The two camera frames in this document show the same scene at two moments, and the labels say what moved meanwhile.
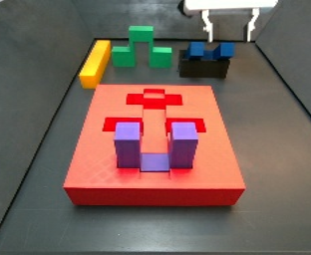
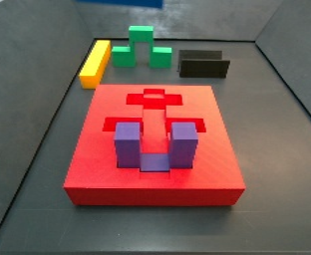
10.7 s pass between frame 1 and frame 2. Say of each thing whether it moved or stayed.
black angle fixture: stayed
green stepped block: stayed
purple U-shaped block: stayed
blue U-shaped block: moved
